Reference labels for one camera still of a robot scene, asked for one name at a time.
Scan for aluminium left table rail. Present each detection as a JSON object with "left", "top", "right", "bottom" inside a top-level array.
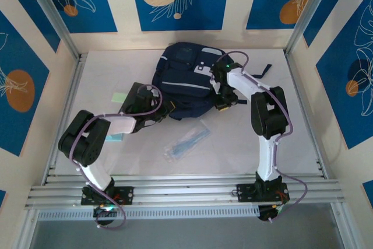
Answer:
[{"left": 40, "top": 53, "right": 90, "bottom": 186}]

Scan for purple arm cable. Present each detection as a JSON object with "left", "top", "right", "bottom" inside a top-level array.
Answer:
[
  {"left": 215, "top": 50, "right": 308, "bottom": 223},
  {"left": 69, "top": 83, "right": 163, "bottom": 231}
]

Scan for aluminium left frame post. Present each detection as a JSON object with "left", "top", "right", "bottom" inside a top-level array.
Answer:
[{"left": 20, "top": 0, "right": 82, "bottom": 61}]

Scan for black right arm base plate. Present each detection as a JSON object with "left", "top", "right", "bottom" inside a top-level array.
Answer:
[{"left": 236, "top": 183, "right": 290, "bottom": 204}]

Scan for navy blue student backpack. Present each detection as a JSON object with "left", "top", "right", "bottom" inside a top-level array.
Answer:
[{"left": 151, "top": 41, "right": 273, "bottom": 121}]

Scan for clear bag of blue pens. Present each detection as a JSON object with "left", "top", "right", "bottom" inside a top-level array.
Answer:
[{"left": 163, "top": 123, "right": 212, "bottom": 163}]

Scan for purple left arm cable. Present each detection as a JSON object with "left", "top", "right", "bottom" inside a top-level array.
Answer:
[{"left": 69, "top": 83, "right": 163, "bottom": 231}]

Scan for aluminium lower frame rail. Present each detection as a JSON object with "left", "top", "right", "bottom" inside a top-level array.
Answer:
[
  {"left": 13, "top": 209, "right": 40, "bottom": 249},
  {"left": 330, "top": 202, "right": 356, "bottom": 249}
]

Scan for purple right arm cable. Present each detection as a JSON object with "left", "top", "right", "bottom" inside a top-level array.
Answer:
[{"left": 215, "top": 50, "right": 308, "bottom": 223}]

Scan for aluminium right table rail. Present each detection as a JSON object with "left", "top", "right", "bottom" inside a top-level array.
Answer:
[{"left": 285, "top": 53, "right": 330, "bottom": 180}]

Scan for aluminium right frame post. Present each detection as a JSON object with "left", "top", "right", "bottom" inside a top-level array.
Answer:
[{"left": 284, "top": 0, "right": 358, "bottom": 59}]

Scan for black base controller board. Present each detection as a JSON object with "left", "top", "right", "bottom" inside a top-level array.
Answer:
[
  {"left": 93, "top": 204, "right": 119, "bottom": 227},
  {"left": 258, "top": 202, "right": 289, "bottom": 223}
]

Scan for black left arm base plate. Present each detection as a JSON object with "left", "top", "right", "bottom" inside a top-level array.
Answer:
[{"left": 80, "top": 186, "right": 135, "bottom": 206}]

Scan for aluminium cross rails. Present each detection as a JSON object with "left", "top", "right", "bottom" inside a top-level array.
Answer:
[{"left": 24, "top": 173, "right": 347, "bottom": 211}]

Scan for aluminium frame post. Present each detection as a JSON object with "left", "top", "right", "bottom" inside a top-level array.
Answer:
[
  {"left": 284, "top": 0, "right": 358, "bottom": 59},
  {"left": 20, "top": 0, "right": 82, "bottom": 61}
]

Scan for grey slotted cable duct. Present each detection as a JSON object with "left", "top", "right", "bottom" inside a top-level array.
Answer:
[{"left": 37, "top": 205, "right": 261, "bottom": 222}]

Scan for aluminium table rail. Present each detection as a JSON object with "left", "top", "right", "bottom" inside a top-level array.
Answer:
[
  {"left": 40, "top": 53, "right": 90, "bottom": 186},
  {"left": 285, "top": 53, "right": 330, "bottom": 180}
]

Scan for light blue note pad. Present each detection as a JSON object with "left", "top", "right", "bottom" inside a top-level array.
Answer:
[{"left": 105, "top": 133, "right": 125, "bottom": 143}]

